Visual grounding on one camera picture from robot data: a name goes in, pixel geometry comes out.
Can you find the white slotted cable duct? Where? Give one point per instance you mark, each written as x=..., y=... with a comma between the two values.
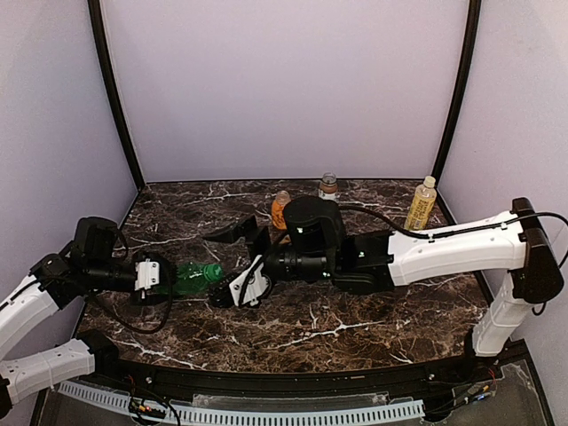
x=213, y=410

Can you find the black right frame post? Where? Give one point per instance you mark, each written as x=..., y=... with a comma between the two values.
x=460, y=85

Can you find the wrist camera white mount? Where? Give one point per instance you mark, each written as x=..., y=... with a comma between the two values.
x=241, y=289
x=148, y=275

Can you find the black frame post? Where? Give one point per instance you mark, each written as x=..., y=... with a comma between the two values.
x=460, y=85
x=113, y=97

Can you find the black front table rail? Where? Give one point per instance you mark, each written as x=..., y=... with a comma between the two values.
x=422, y=380

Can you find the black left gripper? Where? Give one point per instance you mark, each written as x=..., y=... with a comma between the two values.
x=161, y=272

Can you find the orange juice bottle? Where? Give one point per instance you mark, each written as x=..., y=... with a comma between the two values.
x=280, y=201

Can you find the beige label tea bottle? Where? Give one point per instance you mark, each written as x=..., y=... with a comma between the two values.
x=421, y=207

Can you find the brown drink bottle white label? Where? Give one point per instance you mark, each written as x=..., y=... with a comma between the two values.
x=328, y=187

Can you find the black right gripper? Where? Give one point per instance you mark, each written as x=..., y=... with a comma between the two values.
x=264, y=248

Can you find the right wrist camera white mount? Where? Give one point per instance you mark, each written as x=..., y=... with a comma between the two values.
x=241, y=289

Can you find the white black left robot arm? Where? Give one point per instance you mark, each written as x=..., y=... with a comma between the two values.
x=84, y=267

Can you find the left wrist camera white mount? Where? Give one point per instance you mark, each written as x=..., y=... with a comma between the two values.
x=148, y=275

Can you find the cream bottle cap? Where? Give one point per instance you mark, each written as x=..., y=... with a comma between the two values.
x=429, y=182

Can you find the black left frame post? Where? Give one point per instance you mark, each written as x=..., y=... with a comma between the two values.
x=113, y=97

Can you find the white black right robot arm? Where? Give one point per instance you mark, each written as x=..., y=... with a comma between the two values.
x=315, y=246

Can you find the green plastic soda bottle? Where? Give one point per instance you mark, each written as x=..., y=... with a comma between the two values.
x=192, y=278

